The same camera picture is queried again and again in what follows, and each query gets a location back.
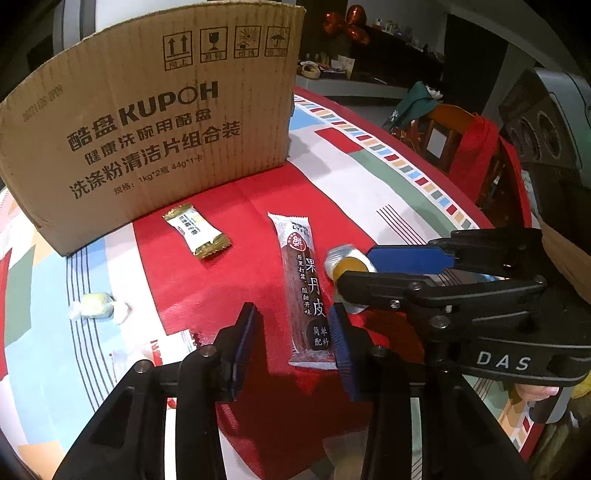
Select white sideboard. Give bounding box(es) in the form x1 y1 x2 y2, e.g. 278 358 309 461
295 69 416 100

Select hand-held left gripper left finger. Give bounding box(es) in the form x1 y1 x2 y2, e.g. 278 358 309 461
53 302 259 480

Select clear packet with yellow wedge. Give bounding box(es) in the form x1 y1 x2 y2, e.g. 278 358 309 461
111 339 162 370

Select long dark fruit strip packet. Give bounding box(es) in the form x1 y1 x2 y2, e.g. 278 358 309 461
268 212 335 368

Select red foil balloons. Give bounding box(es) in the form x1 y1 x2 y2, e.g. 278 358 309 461
323 4 372 47

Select green wrapped candy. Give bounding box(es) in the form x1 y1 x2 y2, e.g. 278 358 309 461
68 292 132 326

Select person's right hand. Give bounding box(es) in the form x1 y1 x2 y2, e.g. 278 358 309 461
515 383 559 403

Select red cloth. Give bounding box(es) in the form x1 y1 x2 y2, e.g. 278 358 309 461
450 113 532 217

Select round yellow foil snack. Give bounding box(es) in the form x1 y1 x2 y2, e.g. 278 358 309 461
323 244 376 315

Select brown cardboard box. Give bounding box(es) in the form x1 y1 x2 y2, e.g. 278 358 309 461
0 4 308 256

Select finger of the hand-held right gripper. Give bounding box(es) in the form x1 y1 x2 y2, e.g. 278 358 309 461
368 228 546 278
333 271 549 319

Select brown wooden chair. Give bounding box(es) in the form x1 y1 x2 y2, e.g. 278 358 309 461
392 104 509 208

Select white gold candy packet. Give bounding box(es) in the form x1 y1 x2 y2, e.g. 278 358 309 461
161 202 232 261

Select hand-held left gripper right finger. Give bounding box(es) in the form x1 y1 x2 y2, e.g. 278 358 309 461
328 304 534 480

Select green cloth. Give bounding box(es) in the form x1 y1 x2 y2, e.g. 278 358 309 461
383 82 439 132

